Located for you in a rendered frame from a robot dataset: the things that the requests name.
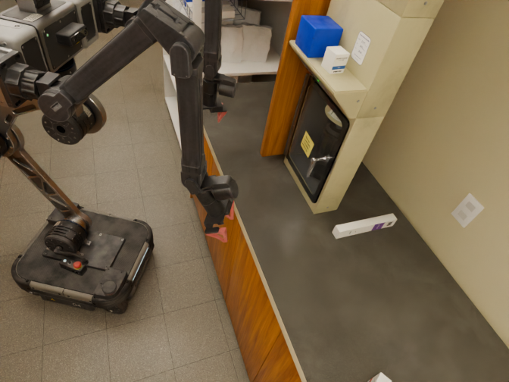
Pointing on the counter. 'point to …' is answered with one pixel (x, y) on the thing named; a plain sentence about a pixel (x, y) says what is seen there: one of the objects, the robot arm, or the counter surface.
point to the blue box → (317, 35)
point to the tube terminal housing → (403, 36)
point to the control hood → (336, 84)
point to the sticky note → (307, 144)
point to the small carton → (335, 59)
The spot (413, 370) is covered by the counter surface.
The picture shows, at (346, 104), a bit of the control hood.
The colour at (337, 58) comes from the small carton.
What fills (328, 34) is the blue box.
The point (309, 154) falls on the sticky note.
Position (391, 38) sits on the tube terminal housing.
